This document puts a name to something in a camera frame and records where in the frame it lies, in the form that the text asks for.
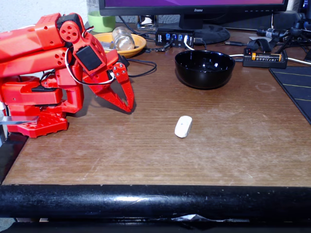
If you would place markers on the white eraser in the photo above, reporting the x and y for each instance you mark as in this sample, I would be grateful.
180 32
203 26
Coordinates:
183 126

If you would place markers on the small clear plastic box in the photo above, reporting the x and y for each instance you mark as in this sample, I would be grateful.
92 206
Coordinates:
108 45

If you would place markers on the clear glass jar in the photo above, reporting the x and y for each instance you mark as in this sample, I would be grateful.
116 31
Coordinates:
122 38

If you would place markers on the yellow shallow bowl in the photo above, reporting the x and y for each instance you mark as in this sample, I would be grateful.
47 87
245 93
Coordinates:
138 47

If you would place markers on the bottle with green liquid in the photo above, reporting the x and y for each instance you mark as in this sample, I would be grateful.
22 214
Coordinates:
100 23

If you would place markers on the black USB hub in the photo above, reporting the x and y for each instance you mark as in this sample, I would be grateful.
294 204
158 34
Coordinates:
162 38

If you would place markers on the black glossy bowl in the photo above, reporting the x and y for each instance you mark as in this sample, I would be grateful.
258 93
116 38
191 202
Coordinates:
204 75

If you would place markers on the metal clamp bar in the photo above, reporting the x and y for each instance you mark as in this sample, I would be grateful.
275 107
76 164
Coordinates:
19 120

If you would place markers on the black computer monitor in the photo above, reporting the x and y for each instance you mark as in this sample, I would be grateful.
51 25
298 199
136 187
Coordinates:
194 10

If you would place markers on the black battery charger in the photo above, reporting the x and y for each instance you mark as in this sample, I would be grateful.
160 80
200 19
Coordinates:
264 63

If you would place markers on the orange and black battery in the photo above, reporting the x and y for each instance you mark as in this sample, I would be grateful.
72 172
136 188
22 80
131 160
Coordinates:
266 57

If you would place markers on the black flashlight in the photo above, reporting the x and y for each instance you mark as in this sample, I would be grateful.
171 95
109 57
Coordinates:
272 32

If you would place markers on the black mouse pad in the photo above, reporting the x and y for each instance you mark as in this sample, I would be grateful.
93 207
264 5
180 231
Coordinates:
296 85

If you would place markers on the black tripod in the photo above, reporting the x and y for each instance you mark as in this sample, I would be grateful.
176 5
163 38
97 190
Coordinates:
300 31

